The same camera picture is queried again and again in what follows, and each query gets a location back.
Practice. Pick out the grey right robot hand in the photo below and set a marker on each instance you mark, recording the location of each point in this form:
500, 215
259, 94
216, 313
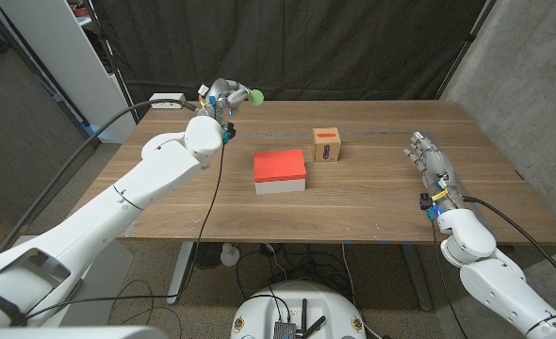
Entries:
436, 165

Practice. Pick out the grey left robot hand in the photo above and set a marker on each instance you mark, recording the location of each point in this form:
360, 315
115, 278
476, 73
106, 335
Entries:
219, 96

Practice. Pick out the green round coin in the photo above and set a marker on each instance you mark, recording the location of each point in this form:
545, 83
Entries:
256, 97

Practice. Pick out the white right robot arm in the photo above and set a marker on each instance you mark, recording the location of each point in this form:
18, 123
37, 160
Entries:
499, 278

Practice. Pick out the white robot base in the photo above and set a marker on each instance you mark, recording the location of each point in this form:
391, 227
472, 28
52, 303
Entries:
259, 315

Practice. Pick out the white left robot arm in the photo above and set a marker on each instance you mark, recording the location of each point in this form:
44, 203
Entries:
118, 202

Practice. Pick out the white power outlet box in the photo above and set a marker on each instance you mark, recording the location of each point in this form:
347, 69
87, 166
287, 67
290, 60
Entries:
162, 104

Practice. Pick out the red lidded white box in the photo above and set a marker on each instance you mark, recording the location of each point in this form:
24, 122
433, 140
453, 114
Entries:
279, 166

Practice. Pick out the small wooden slot box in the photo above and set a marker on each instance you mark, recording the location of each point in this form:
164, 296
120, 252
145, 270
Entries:
326, 146

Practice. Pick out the dark table leg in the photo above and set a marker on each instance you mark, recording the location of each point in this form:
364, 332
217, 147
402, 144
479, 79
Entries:
417, 278

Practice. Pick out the black backdrop curtain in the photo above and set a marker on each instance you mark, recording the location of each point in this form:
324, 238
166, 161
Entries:
330, 47

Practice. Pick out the white cabinet panel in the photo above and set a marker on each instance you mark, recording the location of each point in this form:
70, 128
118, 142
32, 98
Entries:
66, 61

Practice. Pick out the black floor fan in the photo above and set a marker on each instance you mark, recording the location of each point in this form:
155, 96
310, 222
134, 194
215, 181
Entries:
206, 255

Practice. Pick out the small white floor object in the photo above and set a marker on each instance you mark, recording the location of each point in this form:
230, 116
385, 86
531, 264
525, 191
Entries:
229, 256

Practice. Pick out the white table leg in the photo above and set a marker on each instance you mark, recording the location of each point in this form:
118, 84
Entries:
180, 273

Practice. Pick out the black radio with antennas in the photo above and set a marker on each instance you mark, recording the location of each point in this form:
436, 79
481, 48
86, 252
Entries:
285, 329

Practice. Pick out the white robot torso edge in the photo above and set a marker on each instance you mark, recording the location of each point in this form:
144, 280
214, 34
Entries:
70, 333

